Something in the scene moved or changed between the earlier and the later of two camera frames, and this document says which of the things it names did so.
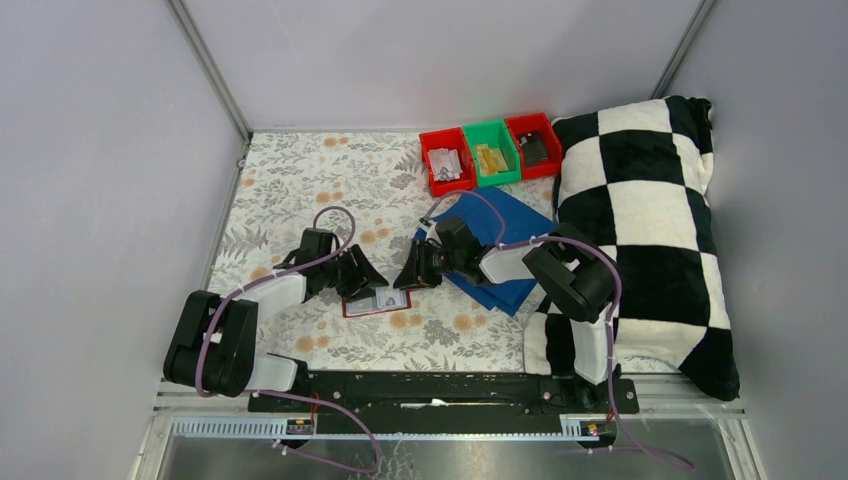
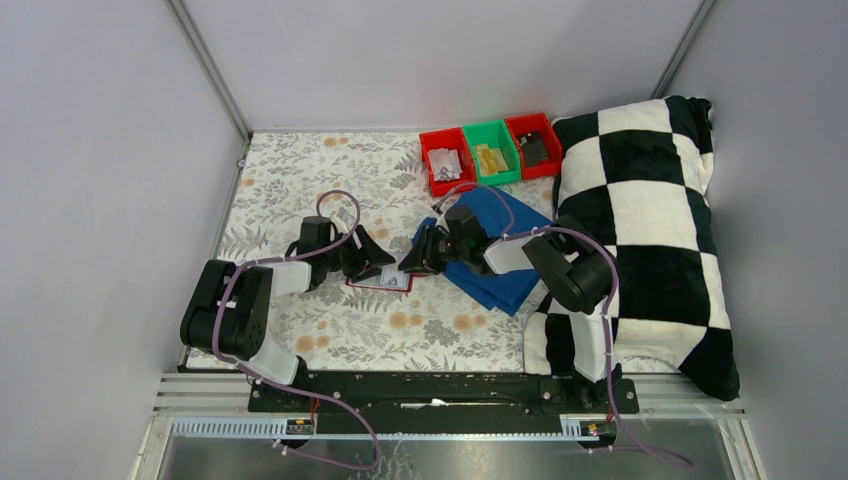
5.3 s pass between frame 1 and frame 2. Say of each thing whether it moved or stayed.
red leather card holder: moved
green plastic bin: stayed
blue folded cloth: stayed
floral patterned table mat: stayed
